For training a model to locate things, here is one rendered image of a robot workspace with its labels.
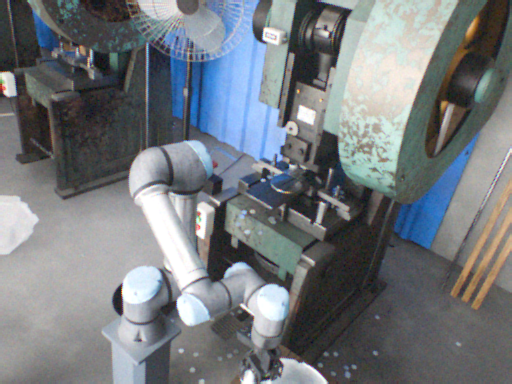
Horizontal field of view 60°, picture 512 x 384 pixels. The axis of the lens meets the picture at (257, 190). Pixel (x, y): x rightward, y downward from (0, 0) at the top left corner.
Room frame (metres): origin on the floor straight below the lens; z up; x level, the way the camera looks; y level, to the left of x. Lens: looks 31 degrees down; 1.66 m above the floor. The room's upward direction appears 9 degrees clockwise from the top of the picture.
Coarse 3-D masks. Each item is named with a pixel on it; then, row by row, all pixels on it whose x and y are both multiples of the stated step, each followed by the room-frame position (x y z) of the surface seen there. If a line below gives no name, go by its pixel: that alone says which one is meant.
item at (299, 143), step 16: (304, 80) 1.62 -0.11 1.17; (320, 80) 1.60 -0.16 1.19; (304, 96) 1.57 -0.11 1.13; (320, 96) 1.53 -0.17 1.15; (304, 112) 1.56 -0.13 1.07; (288, 128) 1.57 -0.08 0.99; (304, 128) 1.55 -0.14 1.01; (288, 144) 1.53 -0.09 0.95; (304, 144) 1.51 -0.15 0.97; (304, 160) 1.50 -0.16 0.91; (320, 160) 1.55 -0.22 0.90
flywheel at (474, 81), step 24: (504, 0) 1.54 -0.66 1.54; (480, 24) 1.54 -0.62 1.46; (504, 24) 1.61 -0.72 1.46; (480, 48) 1.61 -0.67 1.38; (456, 72) 1.30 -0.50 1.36; (480, 72) 1.28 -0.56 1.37; (456, 96) 1.29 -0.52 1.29; (480, 96) 1.27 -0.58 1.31; (432, 120) 1.43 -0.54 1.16; (456, 120) 1.55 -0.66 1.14; (432, 144) 1.47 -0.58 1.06
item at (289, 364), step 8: (280, 360) 1.00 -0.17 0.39; (288, 360) 1.01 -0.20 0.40; (280, 368) 0.97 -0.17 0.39; (288, 368) 0.98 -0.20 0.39; (304, 368) 0.99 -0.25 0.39; (312, 368) 0.99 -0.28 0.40; (288, 376) 0.95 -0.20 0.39; (296, 376) 0.95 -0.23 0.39; (304, 376) 0.96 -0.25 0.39; (312, 376) 0.96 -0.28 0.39; (320, 376) 0.97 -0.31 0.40
